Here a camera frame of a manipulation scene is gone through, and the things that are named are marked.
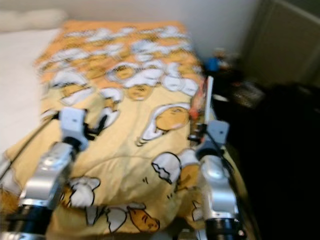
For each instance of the white quilted mattress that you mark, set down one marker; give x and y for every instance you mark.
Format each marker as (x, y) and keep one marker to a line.
(20, 85)

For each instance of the small blue box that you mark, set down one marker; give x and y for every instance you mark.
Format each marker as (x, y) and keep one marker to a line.
(212, 64)

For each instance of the small brown figurine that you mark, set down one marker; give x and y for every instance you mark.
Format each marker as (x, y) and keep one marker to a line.
(221, 54)

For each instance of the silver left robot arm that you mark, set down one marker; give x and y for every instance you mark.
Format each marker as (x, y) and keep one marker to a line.
(50, 175)

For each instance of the beige twisted long pillow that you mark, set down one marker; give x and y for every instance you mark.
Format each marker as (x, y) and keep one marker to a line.
(30, 20)

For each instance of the large black suitcase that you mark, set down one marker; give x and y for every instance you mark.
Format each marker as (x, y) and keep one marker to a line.
(280, 150)

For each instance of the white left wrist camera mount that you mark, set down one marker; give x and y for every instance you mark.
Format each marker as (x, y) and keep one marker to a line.
(72, 122)

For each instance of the grey metal framed partition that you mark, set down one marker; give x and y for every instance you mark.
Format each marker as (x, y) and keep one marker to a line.
(285, 40)

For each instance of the red and teal paperback book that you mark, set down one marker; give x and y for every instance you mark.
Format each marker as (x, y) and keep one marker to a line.
(202, 102)

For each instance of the yellow egg cartoon blanket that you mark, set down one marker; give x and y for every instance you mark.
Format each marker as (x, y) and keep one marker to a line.
(140, 100)

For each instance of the clear plastic snack bag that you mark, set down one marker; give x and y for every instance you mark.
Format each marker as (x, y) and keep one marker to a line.
(251, 94)

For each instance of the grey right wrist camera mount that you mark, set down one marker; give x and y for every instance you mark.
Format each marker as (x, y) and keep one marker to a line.
(216, 132)

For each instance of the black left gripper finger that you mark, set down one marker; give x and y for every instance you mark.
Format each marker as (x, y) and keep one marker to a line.
(102, 123)

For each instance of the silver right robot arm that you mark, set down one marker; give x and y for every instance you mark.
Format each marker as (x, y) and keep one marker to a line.
(220, 185)

